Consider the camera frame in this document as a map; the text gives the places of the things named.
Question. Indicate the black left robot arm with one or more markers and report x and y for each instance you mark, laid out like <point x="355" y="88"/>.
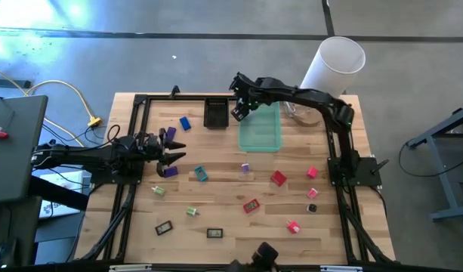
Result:
<point x="84" y="156"/>

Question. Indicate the black desk crossbar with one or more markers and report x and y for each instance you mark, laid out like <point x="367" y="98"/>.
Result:
<point x="57" y="193"/>

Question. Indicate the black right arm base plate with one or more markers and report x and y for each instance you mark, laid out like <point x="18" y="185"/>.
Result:
<point x="367" y="172"/>

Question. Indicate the teal translucent plastic bin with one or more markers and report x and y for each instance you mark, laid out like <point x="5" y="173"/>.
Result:
<point x="261" y="132"/>

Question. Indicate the green white usb charger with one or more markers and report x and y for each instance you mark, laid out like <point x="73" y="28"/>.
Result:
<point x="159" y="190"/>
<point x="191" y="211"/>

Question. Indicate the pink cube usb charger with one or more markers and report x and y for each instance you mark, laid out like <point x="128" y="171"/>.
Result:
<point x="312" y="173"/>

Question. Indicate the blue rectangular block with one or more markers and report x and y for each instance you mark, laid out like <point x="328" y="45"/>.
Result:
<point x="185" y="123"/>

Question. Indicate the teal pencil sharpener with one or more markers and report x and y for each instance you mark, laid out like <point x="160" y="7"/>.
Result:
<point x="201" y="174"/>

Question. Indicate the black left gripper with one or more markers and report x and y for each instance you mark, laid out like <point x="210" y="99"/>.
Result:
<point x="152" y="149"/>

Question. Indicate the black digital clock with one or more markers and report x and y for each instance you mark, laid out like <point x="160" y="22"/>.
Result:
<point x="163" y="228"/>
<point x="214" y="233"/>

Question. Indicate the black frame clamp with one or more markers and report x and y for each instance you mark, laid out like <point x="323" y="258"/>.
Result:
<point x="174" y="90"/>

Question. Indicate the black floor bar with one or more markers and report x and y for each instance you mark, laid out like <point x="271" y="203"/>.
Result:
<point x="8" y="83"/>

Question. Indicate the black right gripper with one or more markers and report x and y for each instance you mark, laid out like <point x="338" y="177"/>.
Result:
<point x="246" y="90"/>

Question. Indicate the purple white usb charger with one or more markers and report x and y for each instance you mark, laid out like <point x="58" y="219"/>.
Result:
<point x="245" y="168"/>

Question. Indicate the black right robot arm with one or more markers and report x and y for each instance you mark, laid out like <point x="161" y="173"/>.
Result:
<point x="310" y="96"/>

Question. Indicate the dark grey desk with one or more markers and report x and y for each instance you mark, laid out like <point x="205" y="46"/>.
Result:
<point x="12" y="158"/>

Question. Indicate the black clamp lever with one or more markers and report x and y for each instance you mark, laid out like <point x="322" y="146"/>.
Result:
<point x="380" y="166"/>

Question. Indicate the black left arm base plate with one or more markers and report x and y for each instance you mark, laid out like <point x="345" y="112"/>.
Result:
<point x="102" y="177"/>

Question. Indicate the red digital clock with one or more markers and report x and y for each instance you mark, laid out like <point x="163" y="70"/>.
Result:
<point x="251" y="206"/>

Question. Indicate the small black usb charger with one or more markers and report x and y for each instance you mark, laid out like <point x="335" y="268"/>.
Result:
<point x="311" y="208"/>

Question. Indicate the pink usb charger with prongs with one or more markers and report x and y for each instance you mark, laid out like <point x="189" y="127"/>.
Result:
<point x="293" y="227"/>

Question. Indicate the black mesh basket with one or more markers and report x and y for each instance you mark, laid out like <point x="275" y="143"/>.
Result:
<point x="216" y="117"/>

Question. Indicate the black aluminium table frame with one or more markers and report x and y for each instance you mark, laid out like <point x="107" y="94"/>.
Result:
<point x="178" y="97"/>

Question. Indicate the red box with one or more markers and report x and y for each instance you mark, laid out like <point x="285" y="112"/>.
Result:
<point x="278" y="178"/>

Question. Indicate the black bulky object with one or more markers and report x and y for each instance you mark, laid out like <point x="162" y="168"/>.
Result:
<point x="265" y="255"/>

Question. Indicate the white table lamp wooden base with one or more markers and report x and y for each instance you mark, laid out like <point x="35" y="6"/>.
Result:
<point x="329" y="72"/>

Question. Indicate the pink white usb charger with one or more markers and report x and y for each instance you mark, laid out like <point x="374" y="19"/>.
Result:
<point x="312" y="193"/>

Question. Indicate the blue grey metal table frame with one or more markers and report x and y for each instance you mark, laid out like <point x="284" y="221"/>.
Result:
<point x="439" y="170"/>

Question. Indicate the black computer mouse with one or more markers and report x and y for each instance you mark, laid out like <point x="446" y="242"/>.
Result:
<point x="5" y="251"/>

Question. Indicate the white frame bracket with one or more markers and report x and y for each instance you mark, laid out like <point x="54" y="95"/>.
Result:
<point x="131" y="267"/>
<point x="340" y="268"/>

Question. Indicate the white box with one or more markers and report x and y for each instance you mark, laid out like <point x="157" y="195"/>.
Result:
<point x="61" y="178"/>

